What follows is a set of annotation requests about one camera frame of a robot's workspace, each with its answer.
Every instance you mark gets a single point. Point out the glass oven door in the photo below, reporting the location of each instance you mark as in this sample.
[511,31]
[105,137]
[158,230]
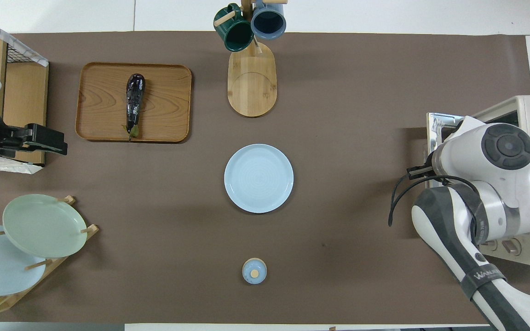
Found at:
[440,133]

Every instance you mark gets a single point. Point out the pale green plate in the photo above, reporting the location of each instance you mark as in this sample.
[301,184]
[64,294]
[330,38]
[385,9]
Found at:
[44,225]

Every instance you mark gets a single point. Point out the rectangular wooden tray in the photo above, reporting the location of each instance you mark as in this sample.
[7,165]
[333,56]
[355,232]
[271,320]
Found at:
[104,101]

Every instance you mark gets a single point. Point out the wooden plate rack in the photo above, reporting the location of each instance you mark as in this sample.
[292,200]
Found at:
[91,230]

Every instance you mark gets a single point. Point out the blue mug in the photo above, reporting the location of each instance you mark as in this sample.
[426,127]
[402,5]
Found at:
[268,23]

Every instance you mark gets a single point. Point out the brown table mat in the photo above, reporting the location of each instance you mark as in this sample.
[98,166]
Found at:
[338,138]

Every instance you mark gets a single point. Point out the beige oven knob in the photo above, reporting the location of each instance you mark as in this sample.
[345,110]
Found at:
[490,243]
[512,247]

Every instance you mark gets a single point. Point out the small blue lid wooden knob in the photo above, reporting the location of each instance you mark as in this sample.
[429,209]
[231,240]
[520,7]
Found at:
[254,271]

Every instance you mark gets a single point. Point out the wooden mug tree stand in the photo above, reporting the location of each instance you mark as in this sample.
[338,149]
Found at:
[251,82]

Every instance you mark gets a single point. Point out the dark purple eggplant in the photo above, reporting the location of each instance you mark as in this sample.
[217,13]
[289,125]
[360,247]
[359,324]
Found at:
[135,92]

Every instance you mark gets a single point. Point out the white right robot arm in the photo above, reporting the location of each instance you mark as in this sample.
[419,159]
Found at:
[499,184]

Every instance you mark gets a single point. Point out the dark green mug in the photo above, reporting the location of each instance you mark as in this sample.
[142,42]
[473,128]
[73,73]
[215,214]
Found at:
[237,34]

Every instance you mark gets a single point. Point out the wooden two-tier shelf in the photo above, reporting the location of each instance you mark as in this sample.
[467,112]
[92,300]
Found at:
[25,96]

